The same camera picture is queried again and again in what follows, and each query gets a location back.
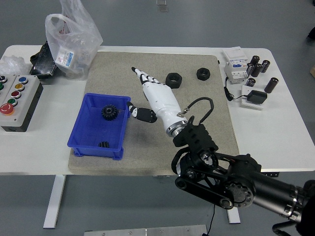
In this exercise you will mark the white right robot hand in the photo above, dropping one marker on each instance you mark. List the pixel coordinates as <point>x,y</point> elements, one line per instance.
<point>160,98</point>

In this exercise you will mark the large black gear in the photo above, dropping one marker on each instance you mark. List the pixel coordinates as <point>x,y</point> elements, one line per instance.
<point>109,113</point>

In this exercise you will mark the small black gear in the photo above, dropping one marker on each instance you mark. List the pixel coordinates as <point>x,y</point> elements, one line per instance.
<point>104,144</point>

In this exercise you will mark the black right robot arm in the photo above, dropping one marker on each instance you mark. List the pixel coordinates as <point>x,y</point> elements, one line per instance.
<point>197,140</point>

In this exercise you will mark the large black hex nut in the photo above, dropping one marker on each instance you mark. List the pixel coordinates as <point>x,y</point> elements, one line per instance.
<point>174,81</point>

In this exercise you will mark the small black hex nut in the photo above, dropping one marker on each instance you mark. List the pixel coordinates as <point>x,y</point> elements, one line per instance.
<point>203,75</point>

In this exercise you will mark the grey box with emergency stop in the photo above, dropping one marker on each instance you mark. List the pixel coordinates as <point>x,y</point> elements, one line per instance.
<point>27,98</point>

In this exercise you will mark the cardboard box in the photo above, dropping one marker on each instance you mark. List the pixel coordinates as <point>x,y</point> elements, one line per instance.
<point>312,70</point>

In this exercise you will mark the grey push-button box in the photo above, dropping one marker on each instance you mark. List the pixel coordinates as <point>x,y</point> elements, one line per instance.
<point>2,79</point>

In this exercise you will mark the grey-brown mat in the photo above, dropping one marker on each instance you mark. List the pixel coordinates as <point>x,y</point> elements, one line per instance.
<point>147,140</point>

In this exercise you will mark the white circuit breaker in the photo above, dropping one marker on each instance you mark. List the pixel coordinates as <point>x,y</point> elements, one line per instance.
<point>233,73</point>

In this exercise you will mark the blue plastic bin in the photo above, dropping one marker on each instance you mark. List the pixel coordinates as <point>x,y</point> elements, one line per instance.
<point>86,132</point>

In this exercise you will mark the white flat block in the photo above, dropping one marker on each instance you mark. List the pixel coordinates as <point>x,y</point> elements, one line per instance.
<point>246,103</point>

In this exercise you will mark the floor outlet cover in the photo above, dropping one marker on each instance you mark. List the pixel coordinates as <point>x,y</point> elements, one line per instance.
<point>162,8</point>

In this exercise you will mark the black power adapter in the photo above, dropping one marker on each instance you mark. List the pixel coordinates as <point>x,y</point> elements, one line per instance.
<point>257,96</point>

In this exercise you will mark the clear plastic bag red print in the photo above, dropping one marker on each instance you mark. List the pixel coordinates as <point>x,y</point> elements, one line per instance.
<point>73,44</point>

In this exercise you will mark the large black cylindrical capacitor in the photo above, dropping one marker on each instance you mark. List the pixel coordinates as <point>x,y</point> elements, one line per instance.
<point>271,85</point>

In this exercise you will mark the black case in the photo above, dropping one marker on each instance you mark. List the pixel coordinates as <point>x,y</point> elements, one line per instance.
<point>41,65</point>

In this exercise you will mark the silver metal plate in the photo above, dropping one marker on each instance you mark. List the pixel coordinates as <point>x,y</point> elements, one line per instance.
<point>147,232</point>

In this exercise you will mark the white table leg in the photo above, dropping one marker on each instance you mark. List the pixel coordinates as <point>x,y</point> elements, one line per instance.
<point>234,217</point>
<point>54,201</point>

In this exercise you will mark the crumpled clear plastic wrap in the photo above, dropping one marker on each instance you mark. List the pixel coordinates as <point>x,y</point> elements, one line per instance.
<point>11,64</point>

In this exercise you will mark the black perforated bracket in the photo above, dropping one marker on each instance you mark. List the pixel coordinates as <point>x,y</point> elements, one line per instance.
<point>270,174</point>

